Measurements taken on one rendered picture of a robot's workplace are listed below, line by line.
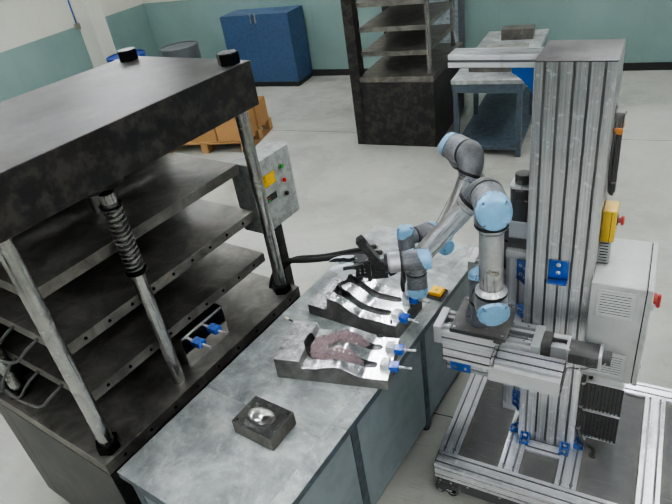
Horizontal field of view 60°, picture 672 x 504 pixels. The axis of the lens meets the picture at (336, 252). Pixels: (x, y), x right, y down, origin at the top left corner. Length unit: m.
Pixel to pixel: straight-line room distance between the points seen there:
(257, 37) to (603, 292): 7.91
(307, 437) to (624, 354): 1.27
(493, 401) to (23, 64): 8.07
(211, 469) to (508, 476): 1.35
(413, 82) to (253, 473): 4.87
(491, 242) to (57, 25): 8.75
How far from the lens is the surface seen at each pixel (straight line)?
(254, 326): 2.97
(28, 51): 9.71
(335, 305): 2.79
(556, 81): 2.07
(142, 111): 2.29
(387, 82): 6.53
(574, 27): 8.73
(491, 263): 2.08
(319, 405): 2.48
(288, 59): 9.42
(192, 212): 3.06
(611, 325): 2.45
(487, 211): 1.94
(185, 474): 2.42
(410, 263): 2.04
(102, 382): 2.58
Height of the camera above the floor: 2.60
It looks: 32 degrees down
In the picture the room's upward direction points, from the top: 9 degrees counter-clockwise
